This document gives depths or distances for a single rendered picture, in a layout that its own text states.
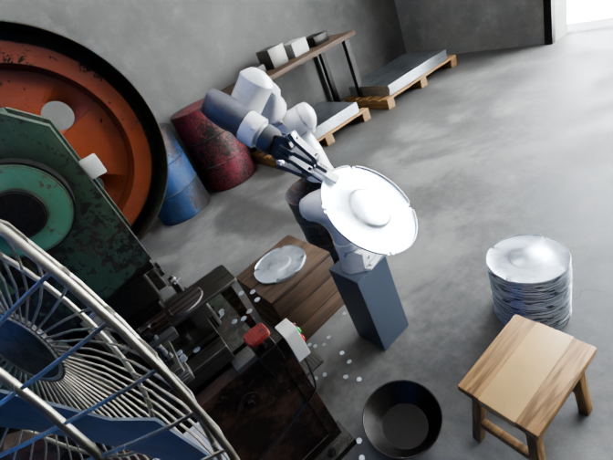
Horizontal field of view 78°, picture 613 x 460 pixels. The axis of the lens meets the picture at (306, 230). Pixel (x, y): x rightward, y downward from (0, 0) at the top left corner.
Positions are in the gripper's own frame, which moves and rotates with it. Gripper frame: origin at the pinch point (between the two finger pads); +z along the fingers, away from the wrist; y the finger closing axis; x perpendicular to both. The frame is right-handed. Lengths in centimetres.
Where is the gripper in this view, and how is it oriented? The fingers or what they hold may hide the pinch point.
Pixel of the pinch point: (326, 175)
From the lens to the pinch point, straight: 103.0
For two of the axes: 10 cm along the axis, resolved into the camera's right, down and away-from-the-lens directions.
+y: 3.4, -5.6, -7.5
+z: 8.5, 5.3, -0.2
